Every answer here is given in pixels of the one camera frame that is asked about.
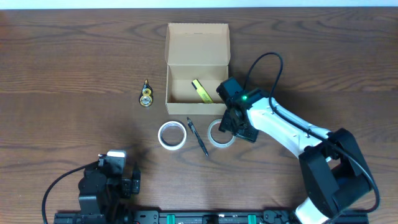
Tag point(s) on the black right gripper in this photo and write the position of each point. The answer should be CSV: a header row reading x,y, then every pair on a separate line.
x,y
250,135

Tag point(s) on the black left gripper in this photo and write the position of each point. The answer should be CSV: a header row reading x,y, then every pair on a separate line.
x,y
132,186

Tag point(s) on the clear tape roll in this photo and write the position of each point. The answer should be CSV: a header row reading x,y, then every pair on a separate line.
x,y
213,141

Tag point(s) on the yellow highlighter with dark cap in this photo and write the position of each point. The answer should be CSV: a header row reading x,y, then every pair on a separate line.
x,y
205,97

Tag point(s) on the black gel pen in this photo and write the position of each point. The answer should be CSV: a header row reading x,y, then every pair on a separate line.
x,y
195,132

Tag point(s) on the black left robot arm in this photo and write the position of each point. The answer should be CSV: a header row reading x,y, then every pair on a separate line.
x,y
101,190

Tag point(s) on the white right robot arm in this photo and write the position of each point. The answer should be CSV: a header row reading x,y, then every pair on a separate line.
x,y
333,168

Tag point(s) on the white masking tape roll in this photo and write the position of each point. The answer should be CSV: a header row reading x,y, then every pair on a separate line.
x,y
166,145

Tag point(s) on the open cardboard box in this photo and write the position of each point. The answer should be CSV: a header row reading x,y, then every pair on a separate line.
x,y
195,51

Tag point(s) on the yellow correction tape dispenser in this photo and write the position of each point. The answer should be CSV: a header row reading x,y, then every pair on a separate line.
x,y
146,96

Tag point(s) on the black mounting rail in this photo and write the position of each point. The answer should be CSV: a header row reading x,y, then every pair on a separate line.
x,y
155,217

